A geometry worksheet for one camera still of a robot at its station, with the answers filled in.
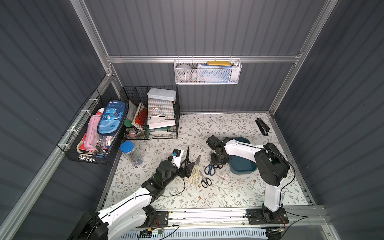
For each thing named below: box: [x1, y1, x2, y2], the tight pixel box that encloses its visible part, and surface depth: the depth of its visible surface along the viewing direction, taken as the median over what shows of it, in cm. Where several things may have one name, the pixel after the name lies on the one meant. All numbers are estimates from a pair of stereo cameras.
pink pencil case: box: [84, 114, 108, 152], surface depth 69 cm
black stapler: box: [255, 118, 270, 136], surface depth 112 cm
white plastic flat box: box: [147, 88, 177, 101], surface depth 104 cm
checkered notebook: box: [147, 97, 175, 120], surface depth 99 cm
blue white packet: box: [197, 64, 233, 83], surface depth 88 cm
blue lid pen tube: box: [120, 141, 143, 167], surface depth 82 cm
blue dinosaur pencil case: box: [97, 100, 128, 137], surface depth 71 cm
